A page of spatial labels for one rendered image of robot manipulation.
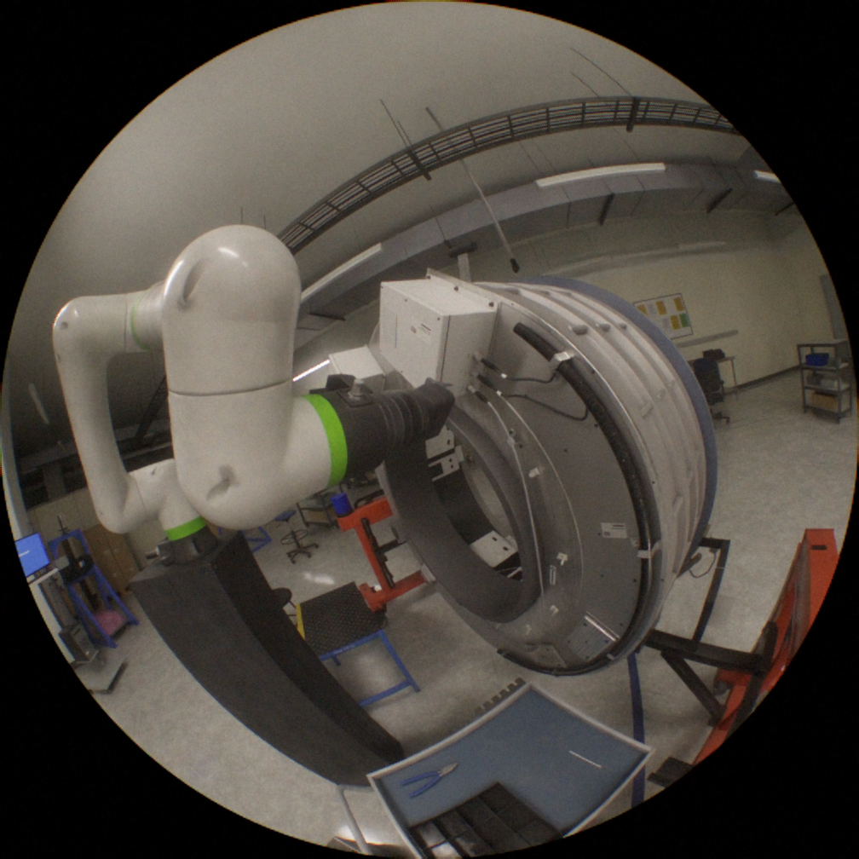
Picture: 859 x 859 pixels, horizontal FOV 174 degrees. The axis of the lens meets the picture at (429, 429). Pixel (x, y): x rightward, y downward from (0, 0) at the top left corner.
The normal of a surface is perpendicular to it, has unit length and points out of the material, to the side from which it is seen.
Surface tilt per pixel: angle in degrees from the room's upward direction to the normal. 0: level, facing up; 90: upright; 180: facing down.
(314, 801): 0
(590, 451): 90
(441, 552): 42
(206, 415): 109
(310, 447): 95
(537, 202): 90
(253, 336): 123
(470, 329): 133
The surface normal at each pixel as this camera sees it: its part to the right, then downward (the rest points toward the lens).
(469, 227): -0.36, 0.20
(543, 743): -0.29, -0.95
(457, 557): 0.00, -0.83
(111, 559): 0.88, -0.23
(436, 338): -0.84, 0.30
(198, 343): 0.29, 0.44
